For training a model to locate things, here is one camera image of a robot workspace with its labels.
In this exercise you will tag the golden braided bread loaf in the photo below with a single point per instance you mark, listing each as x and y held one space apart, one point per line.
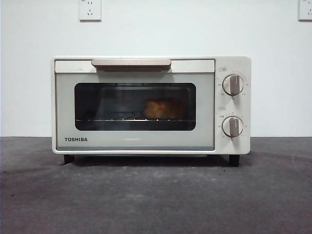
163 109

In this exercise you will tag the cream and taupe oven knob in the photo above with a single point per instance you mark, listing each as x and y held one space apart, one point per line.
232 126
233 85

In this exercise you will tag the cream Toshiba toaster oven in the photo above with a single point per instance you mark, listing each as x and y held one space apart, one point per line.
244 65

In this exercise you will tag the white wall power socket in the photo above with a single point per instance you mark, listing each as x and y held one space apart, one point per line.
90 11
306 11

